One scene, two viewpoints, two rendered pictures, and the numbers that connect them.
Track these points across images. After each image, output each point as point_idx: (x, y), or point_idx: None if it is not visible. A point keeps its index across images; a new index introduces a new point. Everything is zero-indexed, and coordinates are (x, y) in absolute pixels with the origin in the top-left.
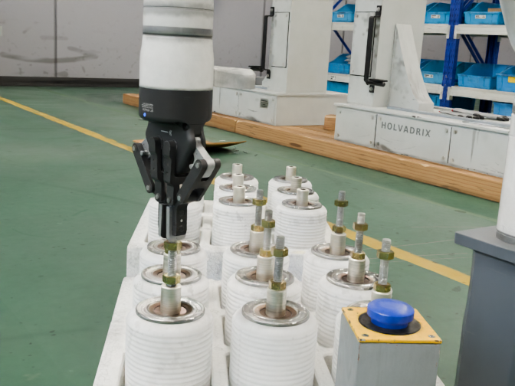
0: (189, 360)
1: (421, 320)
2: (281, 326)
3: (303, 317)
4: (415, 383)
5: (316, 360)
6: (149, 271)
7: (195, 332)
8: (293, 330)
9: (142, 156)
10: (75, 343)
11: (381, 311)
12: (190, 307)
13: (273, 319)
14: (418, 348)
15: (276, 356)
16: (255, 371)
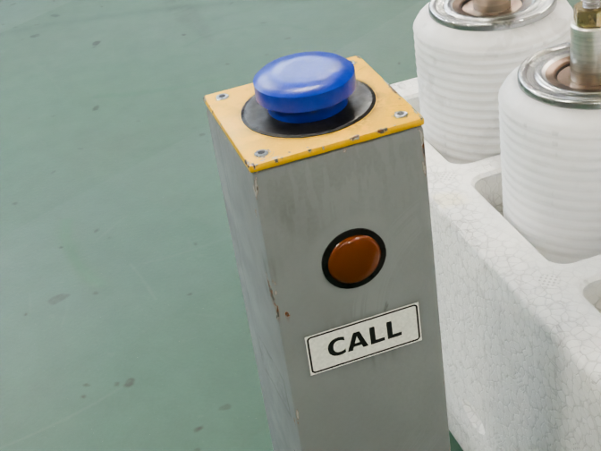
0: (447, 95)
1: (348, 131)
2: (528, 95)
3: (588, 99)
4: (250, 231)
5: None
6: None
7: (452, 49)
8: (535, 110)
9: None
10: None
11: (263, 67)
12: (517, 11)
13: (541, 79)
14: (237, 162)
15: (510, 148)
16: (501, 162)
